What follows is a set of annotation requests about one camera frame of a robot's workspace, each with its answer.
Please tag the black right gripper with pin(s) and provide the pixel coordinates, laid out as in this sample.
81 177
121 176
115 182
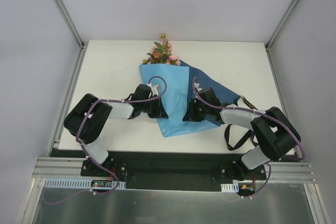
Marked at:
194 111

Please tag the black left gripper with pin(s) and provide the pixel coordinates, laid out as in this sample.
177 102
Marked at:
158 109

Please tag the blue wrapping paper sheet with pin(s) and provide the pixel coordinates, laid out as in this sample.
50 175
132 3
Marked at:
178 94

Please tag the black ribbon gold lettering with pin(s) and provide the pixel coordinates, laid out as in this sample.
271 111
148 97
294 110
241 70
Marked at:
236 137

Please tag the fake flower stem orange blooms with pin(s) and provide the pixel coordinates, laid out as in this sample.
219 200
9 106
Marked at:
157 55

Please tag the fake flower stem pink roses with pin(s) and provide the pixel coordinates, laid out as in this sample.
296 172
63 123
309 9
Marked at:
171 58

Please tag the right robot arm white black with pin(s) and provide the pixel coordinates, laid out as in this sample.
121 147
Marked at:
274 134

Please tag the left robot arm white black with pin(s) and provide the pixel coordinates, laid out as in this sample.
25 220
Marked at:
87 119

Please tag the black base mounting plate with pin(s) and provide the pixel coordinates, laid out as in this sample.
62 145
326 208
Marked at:
167 171

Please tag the right white cable duct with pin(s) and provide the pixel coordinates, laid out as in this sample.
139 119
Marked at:
230 188

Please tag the white cable duct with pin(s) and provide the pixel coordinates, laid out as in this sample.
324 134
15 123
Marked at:
74 183
230 188

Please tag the left aluminium frame post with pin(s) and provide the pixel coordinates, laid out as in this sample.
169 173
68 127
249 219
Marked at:
69 23

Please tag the aluminium frame post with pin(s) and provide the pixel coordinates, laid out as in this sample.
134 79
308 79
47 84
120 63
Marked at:
69 23
280 26

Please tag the aluminium front rail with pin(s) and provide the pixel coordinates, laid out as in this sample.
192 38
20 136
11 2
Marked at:
281 172

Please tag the left white cable duct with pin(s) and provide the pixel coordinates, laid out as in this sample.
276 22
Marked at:
74 183

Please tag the right aluminium frame post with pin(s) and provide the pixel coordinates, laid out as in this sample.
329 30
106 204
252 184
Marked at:
280 26

